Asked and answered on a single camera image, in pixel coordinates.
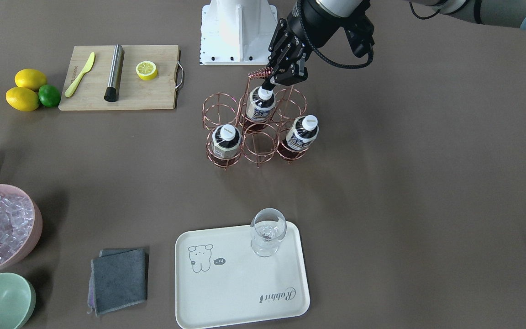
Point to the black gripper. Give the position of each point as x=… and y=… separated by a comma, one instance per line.
x=316, y=23

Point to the tea bottle white cap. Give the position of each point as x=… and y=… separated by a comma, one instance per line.
x=260, y=105

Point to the copper wire bottle basket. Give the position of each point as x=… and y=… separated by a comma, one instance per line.
x=261, y=146

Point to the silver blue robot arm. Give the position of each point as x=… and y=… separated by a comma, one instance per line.
x=501, y=13

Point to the half lemon slice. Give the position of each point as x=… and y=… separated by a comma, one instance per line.
x=146, y=70

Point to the clear wine glass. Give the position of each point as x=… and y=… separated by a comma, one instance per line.
x=268, y=230

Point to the steel muddler black tip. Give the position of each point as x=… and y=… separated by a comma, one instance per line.
x=114, y=80

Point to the bamboo cutting board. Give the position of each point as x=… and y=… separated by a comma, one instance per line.
x=134, y=93

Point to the cream serving tray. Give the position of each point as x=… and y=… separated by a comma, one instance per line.
x=221, y=281

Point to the yellow plastic knife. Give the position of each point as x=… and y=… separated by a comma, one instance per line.
x=85, y=69

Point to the green lime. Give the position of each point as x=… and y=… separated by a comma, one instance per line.
x=49, y=96

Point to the whole yellow lemon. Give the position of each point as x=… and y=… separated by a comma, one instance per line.
x=32, y=79

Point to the grey folded cloth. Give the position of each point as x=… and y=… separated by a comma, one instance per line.
x=118, y=279

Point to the pink bowl of ice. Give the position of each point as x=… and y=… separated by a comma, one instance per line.
x=20, y=225

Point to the green empty bowl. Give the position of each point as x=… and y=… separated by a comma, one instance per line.
x=17, y=301

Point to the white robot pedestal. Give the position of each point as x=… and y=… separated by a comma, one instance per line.
x=237, y=32

